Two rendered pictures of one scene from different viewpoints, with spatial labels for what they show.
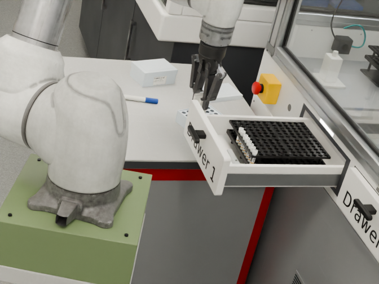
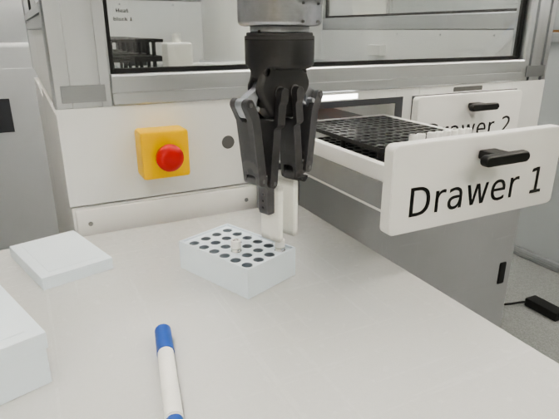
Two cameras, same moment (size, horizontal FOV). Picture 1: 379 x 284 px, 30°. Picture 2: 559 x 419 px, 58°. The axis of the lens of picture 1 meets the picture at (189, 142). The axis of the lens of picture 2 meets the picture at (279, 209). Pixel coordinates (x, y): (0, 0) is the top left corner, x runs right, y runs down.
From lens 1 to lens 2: 2.07 m
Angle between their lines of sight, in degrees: 84
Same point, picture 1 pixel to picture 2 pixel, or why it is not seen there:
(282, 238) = not seen: hidden behind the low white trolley
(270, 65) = (110, 121)
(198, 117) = (448, 148)
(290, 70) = (186, 89)
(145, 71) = (32, 332)
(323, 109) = (315, 81)
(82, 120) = not seen: outside the picture
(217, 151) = (541, 135)
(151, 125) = (307, 328)
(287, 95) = (209, 130)
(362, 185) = (448, 96)
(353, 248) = not seen: hidden behind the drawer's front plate
